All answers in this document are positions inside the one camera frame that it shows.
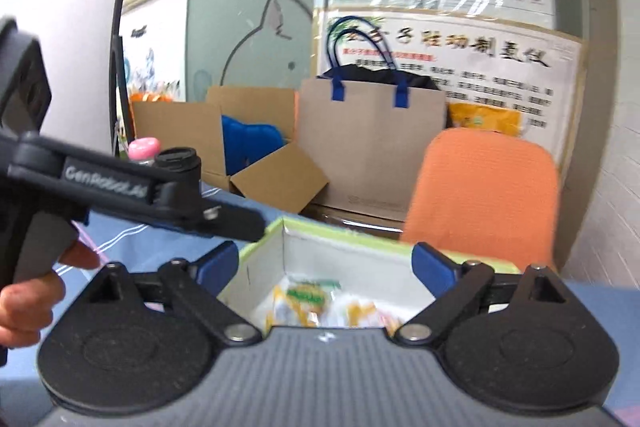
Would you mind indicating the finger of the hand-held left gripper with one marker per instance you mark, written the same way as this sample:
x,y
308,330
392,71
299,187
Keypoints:
x,y
225,222

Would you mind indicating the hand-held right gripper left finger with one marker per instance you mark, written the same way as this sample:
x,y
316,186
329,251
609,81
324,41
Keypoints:
x,y
220,264

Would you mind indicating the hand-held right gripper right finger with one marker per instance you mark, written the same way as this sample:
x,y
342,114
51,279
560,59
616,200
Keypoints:
x,y
432,267

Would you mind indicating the light green cardboard box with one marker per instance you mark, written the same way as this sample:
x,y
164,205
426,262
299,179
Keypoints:
x,y
350,257

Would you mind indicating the white and yellow snack packet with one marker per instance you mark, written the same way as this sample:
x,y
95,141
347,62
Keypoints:
x,y
360,309

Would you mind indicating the person's left hand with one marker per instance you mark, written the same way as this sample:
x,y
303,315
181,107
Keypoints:
x,y
30,307

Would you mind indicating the black tumbler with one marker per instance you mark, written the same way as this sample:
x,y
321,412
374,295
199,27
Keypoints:
x,y
177,159

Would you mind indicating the blue cushion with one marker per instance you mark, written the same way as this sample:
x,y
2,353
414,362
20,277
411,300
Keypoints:
x,y
250,142

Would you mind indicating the orange chair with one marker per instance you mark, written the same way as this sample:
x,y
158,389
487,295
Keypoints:
x,y
480,192

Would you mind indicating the blue striped tablecloth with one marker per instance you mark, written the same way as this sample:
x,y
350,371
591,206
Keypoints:
x,y
125,237

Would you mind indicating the open brown cardboard box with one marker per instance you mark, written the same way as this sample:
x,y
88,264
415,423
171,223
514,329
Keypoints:
x,y
170,127

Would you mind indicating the pink capped bottle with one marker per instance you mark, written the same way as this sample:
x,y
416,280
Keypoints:
x,y
142,149

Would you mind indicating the yellow plastic bag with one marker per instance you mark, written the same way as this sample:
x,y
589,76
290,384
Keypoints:
x,y
480,117

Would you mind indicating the black cloth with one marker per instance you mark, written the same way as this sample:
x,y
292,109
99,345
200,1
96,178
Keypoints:
x,y
415,82

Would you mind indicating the colourful wall stickers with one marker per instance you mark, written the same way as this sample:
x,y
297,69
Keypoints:
x,y
150,82

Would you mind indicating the white panel with black frame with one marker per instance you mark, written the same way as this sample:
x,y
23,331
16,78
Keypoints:
x,y
65,7

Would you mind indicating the wall poster with calligraphy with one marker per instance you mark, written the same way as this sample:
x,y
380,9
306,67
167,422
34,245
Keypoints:
x,y
500,57

